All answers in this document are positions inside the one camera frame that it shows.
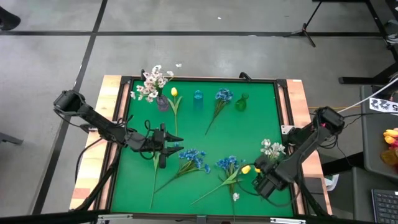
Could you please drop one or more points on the black desk leg frame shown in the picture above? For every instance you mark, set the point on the black desk leg frame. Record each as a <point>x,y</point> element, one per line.
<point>351,80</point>

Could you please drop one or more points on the black keyboard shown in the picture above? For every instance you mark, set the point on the black keyboard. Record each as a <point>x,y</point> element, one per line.
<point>387,207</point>

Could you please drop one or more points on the black aluminium table frame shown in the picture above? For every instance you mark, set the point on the black aluminium table frame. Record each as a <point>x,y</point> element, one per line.
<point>124,80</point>

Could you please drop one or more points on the grey furniture leg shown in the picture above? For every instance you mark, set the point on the grey furniture leg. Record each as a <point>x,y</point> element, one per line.
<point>11,139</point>

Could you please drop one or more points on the green table mat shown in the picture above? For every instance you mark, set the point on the green table mat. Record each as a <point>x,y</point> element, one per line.
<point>202,186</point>

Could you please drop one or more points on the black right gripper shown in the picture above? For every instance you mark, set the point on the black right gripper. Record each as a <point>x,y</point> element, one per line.
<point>269,185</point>

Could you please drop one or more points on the white mounting plate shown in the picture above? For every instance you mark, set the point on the white mounting plate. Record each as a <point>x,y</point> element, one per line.
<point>286,129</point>

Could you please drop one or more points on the person's shoe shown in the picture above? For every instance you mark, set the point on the person's shoe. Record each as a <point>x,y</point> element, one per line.
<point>7,20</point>

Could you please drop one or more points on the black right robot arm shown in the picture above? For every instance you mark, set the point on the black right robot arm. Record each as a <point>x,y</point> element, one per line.
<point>311,143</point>

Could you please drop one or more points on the loose white blossom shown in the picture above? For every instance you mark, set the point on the loose white blossom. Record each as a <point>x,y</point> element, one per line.
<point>235,196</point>

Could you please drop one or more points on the silver aluminium bar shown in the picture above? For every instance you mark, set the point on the silver aluminium bar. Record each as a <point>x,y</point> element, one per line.
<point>115,217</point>
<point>287,220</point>

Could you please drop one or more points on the small grey camera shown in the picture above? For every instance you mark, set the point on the small grey camera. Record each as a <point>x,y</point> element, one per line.
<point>201,218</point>

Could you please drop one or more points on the low grey desk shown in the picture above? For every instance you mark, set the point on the low grey desk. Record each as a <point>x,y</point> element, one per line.
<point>362,199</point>

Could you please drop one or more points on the teal textured glass vase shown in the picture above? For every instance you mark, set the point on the teal textured glass vase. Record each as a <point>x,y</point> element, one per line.
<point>198,99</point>

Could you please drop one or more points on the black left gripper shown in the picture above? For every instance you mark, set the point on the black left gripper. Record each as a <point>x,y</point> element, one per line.
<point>146,141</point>

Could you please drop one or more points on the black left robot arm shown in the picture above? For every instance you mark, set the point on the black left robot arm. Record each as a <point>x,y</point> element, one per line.
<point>99,124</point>

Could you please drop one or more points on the blue artificial flower bunch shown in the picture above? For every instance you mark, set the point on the blue artificial flower bunch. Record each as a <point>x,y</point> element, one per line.
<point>191,154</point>
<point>224,94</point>
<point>228,162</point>

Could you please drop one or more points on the yellow artificial tulip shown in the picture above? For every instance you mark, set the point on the yellow artificial tulip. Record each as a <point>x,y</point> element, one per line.
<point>174,91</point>
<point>154,165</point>

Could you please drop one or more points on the black tripod stand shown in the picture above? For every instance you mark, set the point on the black tripod stand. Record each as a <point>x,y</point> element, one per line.
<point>303,31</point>

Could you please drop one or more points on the orange yellow tulip bunch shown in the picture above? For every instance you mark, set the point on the orange yellow tulip bunch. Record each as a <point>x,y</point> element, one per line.
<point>391,133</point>

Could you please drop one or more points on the black frame clamp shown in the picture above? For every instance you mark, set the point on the black frame clamp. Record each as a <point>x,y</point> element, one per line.
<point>245,76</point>
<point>143,74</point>

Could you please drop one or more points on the pale green foreground flower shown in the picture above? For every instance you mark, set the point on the pale green foreground flower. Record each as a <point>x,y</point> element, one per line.
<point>246,169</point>

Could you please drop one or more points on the white paper scrap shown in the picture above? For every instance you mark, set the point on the white paper scrap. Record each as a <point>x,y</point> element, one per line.
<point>332,182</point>

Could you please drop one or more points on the purple ribbed glass vase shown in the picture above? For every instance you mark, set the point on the purple ribbed glass vase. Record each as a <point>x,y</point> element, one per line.
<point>162,104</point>

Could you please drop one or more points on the white paper number label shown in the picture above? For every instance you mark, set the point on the white paper number label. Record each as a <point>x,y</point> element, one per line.
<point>381,105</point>

